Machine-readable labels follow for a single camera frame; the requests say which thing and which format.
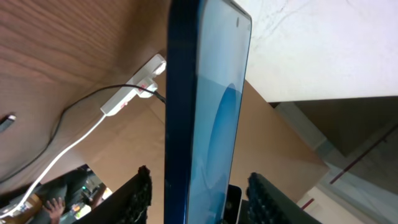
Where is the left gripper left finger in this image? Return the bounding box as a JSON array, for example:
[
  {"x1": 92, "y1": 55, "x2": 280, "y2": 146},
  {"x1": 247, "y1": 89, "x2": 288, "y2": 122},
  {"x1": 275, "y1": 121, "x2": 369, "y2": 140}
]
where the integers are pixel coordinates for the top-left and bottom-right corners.
[{"x1": 75, "y1": 166, "x2": 152, "y2": 224}]

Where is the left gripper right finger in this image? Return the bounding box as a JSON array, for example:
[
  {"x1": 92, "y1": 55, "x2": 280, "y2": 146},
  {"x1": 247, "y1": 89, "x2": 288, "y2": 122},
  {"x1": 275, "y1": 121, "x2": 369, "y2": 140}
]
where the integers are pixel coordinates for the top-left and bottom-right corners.
[{"x1": 247, "y1": 172, "x2": 320, "y2": 224}]

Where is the black USB charging cable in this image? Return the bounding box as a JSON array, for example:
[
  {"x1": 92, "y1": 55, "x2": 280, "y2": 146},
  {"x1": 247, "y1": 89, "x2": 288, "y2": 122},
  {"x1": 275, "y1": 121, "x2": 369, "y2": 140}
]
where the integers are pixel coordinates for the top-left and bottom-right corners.
[{"x1": 0, "y1": 83, "x2": 167, "y2": 184}]

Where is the blue Galaxy smartphone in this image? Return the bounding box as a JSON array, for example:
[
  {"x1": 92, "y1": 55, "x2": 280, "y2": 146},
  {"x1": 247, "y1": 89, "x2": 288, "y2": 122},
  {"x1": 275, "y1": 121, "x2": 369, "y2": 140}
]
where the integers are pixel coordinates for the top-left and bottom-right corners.
[{"x1": 164, "y1": 0, "x2": 252, "y2": 224}]

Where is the brown cardboard box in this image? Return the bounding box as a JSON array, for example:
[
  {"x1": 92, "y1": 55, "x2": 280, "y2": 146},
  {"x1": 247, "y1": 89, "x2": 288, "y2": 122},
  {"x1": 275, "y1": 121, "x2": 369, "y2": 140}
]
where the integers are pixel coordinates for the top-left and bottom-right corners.
[{"x1": 73, "y1": 70, "x2": 330, "y2": 224}]

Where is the person in background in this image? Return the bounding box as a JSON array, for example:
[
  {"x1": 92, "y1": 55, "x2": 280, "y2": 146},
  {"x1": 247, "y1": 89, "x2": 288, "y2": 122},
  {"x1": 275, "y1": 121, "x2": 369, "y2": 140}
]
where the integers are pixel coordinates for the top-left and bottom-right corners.
[{"x1": 1, "y1": 166, "x2": 112, "y2": 224}]

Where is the white power strip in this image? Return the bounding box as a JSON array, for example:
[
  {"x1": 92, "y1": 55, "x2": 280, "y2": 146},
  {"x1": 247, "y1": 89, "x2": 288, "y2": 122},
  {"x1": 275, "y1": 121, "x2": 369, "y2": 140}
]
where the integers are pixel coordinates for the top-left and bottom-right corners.
[{"x1": 100, "y1": 78, "x2": 158, "y2": 116}]

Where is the white power strip cord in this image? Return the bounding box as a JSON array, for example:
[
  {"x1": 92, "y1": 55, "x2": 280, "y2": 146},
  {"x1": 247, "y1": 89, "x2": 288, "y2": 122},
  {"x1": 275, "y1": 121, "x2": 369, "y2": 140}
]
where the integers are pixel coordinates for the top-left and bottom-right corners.
[{"x1": 0, "y1": 113, "x2": 107, "y2": 220}]

